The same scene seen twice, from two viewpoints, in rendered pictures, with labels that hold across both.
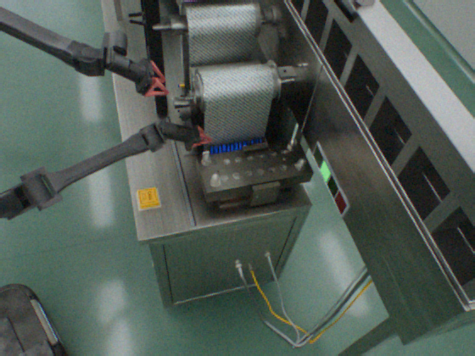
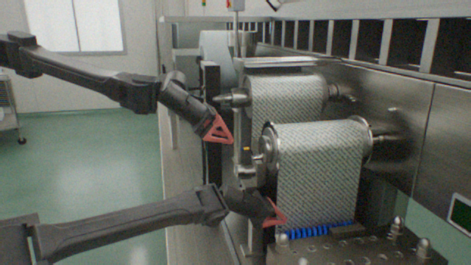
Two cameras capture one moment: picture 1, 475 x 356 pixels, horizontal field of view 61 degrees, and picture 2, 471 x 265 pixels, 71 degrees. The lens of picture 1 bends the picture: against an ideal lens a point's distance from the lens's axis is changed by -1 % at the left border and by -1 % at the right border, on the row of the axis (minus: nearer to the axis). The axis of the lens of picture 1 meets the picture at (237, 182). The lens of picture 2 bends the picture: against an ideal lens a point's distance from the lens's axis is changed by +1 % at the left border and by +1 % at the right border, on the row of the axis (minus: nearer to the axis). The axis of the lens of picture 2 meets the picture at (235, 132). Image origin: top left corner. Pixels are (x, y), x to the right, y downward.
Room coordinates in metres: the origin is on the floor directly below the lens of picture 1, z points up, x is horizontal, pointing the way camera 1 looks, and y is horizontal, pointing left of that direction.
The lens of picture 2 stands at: (0.19, 0.13, 1.57)
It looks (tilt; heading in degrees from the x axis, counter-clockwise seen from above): 19 degrees down; 9
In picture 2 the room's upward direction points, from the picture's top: straight up
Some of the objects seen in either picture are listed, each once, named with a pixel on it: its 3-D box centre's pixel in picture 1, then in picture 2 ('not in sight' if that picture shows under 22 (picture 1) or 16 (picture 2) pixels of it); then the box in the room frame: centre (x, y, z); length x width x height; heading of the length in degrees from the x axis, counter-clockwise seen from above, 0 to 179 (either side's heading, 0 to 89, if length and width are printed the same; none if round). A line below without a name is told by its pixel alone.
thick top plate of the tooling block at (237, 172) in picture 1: (254, 169); (352, 261); (0.90, -0.06, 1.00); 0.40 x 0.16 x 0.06; 112
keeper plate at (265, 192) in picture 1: (264, 194); not in sight; (0.82, -0.10, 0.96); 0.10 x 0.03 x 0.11; 112
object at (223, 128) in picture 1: (236, 128); (317, 202); (0.99, 0.03, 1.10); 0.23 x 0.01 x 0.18; 112
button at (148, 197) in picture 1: (148, 197); not in sight; (0.76, 0.32, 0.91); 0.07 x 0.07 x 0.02; 22
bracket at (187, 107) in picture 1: (187, 125); (252, 207); (1.02, 0.21, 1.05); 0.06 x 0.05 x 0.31; 112
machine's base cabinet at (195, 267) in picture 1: (175, 85); not in sight; (1.89, 0.47, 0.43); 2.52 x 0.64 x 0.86; 22
